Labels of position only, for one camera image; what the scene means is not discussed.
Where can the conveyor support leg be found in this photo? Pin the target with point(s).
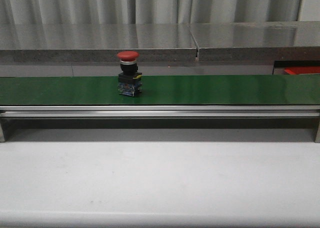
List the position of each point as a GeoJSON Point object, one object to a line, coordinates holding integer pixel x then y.
{"type": "Point", "coordinates": [4, 130]}
{"type": "Point", "coordinates": [315, 134]}

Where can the grey stone counter slab right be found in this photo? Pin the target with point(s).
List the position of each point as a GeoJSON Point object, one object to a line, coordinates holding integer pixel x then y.
{"type": "Point", "coordinates": [262, 41]}

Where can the grey stone counter slab left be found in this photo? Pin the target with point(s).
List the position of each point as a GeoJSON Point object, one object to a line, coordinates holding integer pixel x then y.
{"type": "Point", "coordinates": [95, 43]}

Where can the red mushroom push button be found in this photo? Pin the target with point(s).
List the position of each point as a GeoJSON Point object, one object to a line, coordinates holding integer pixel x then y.
{"type": "Point", "coordinates": [130, 80]}

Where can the grey pleated curtain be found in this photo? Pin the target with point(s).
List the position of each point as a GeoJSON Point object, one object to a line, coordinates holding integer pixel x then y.
{"type": "Point", "coordinates": [21, 12]}

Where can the left conveyor support leg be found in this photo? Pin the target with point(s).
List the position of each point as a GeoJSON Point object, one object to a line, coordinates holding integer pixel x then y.
{"type": "Point", "coordinates": [4, 130]}

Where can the right conveyor support leg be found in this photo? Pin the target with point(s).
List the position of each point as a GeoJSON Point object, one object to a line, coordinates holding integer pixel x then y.
{"type": "Point", "coordinates": [315, 134]}

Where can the aluminium conveyor frame rail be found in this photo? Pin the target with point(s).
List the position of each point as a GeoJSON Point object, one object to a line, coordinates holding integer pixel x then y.
{"type": "Point", "coordinates": [157, 111]}

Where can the red plastic tray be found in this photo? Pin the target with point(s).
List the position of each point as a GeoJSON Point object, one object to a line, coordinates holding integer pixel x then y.
{"type": "Point", "coordinates": [302, 70]}

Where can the grey stone counter slab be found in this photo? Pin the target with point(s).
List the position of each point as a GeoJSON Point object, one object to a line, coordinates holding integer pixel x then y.
{"type": "Point", "coordinates": [95, 43]}
{"type": "Point", "coordinates": [262, 41]}

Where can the green conveyor belt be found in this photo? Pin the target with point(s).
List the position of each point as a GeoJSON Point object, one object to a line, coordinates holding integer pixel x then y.
{"type": "Point", "coordinates": [163, 90]}

